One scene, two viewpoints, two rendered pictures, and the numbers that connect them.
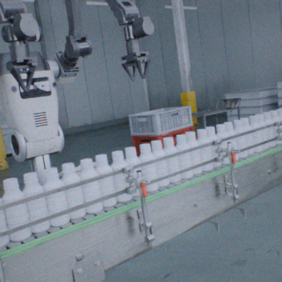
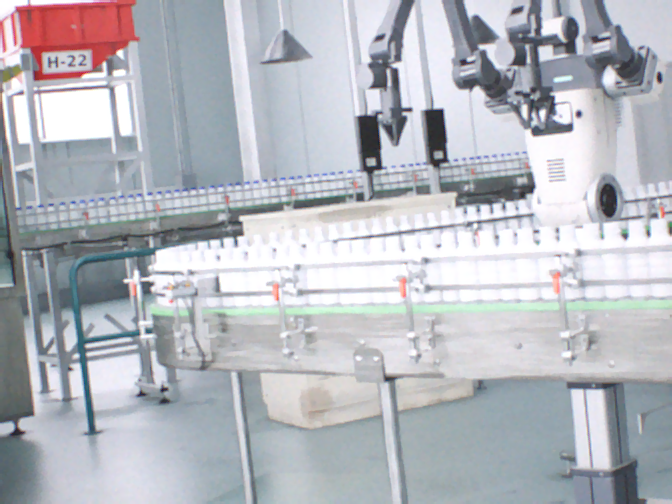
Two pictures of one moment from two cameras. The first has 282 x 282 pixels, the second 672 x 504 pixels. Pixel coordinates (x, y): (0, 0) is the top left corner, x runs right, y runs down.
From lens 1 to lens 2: 3.21 m
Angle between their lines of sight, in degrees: 83
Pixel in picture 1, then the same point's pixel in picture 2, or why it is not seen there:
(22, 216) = (324, 281)
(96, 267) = (375, 364)
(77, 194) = (373, 275)
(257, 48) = not seen: outside the picture
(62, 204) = (356, 281)
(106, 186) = not seen: hidden behind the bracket
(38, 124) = (554, 177)
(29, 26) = (364, 78)
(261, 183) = not seen: outside the picture
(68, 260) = (351, 343)
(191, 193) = (509, 323)
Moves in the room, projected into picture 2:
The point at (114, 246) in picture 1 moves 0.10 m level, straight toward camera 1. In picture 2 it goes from (397, 350) to (358, 356)
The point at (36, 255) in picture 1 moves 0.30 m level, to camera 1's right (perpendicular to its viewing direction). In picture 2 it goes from (325, 323) to (340, 334)
